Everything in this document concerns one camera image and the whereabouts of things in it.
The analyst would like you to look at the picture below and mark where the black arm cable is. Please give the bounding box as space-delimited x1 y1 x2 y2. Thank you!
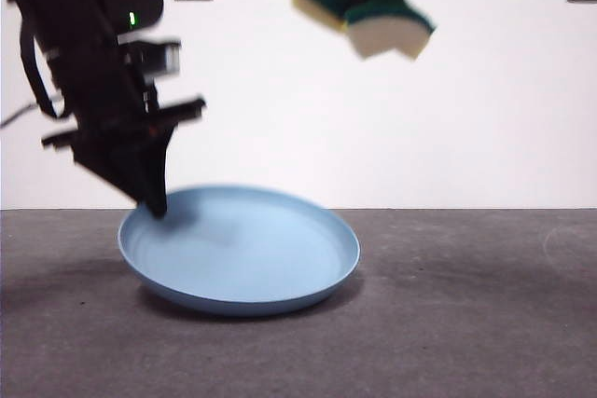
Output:
0 27 64 129

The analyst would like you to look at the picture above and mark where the light blue round plate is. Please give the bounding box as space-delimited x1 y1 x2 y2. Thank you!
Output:
116 185 363 318

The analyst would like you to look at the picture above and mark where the green and yellow sponge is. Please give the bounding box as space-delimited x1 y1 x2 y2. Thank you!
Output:
291 0 438 62

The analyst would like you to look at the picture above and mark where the pale grey camera box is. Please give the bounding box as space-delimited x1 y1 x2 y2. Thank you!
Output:
117 35 183 78

